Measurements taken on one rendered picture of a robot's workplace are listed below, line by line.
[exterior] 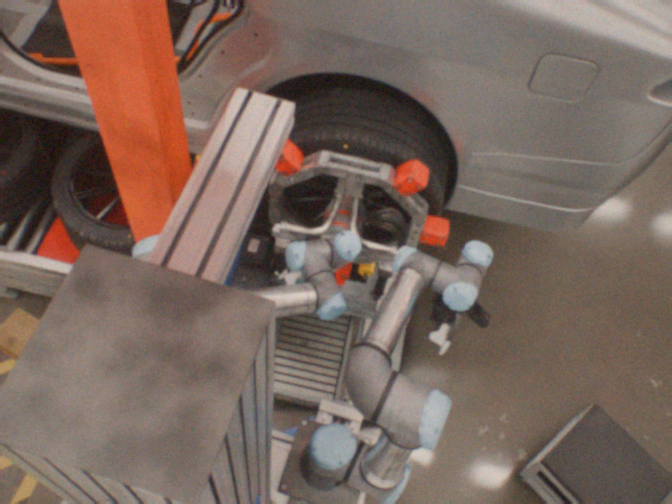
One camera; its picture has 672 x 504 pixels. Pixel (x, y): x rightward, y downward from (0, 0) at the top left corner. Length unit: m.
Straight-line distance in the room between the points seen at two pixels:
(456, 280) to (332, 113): 0.79
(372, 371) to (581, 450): 1.47
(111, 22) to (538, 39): 1.10
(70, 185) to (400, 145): 1.42
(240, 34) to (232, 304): 1.42
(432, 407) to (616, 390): 1.99
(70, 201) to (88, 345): 2.07
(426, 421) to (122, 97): 0.99
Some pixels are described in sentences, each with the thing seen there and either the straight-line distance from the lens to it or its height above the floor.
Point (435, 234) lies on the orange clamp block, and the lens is 2.27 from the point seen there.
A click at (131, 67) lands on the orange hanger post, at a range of 1.54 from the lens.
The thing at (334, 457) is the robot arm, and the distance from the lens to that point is 1.75.
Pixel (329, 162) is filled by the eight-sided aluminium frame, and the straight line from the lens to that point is 2.08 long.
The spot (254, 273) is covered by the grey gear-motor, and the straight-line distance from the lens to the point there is 2.67.
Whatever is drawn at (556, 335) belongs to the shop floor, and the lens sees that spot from 3.28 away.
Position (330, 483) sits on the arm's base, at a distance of 1.91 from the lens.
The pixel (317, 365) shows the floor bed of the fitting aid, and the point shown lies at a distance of 2.93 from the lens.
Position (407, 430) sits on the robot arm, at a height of 1.43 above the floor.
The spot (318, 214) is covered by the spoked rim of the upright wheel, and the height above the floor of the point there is 0.69.
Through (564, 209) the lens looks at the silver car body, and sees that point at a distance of 2.48.
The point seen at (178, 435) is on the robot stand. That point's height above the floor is 2.03.
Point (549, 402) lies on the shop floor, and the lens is 3.13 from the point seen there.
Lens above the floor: 2.74
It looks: 59 degrees down
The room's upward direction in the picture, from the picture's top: 10 degrees clockwise
